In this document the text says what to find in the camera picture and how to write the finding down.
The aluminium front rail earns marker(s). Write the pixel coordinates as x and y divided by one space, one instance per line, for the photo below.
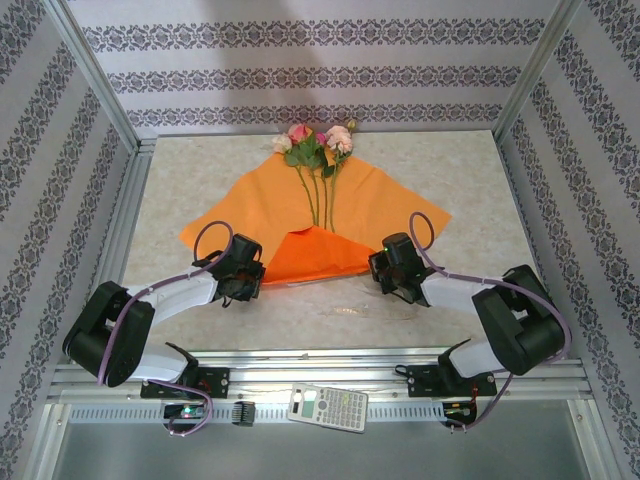
280 372

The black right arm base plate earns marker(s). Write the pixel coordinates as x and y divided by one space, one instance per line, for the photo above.
422 380

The aluminium left corner post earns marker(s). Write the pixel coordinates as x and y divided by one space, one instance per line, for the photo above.
93 75

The pink fake flower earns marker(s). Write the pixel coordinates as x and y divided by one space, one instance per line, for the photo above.
300 133

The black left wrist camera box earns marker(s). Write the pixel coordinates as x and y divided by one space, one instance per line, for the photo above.
245 247

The aluminium left side rail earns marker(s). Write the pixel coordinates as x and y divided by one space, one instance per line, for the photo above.
107 280

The grey scientific calculator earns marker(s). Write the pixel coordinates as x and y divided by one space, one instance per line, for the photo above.
340 407

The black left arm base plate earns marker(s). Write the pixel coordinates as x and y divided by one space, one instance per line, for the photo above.
215 382

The orange wrapping paper sheet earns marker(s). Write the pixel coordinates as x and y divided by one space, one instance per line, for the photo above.
380 200

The aluminium corner post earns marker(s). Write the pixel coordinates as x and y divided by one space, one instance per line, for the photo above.
93 75
534 75

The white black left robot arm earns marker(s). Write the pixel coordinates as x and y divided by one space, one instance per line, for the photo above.
175 296

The circuit board with green light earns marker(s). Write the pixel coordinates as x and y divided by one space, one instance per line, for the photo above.
186 412

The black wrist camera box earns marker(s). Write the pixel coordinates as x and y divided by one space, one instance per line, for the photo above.
400 247
245 247

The aluminium rail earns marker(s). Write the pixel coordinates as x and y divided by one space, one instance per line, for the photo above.
107 280
517 195
280 372

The aluminium right side rail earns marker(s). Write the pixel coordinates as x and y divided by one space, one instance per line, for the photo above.
517 195

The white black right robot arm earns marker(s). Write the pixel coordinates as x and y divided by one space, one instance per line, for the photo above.
450 292

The aluminium right corner post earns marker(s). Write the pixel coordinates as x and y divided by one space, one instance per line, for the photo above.
534 75

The dark pink fake rose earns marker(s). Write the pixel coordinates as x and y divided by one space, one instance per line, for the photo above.
320 138

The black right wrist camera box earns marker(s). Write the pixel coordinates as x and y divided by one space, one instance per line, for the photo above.
400 247

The black clipper comb guard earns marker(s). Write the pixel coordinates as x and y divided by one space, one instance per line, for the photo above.
243 413

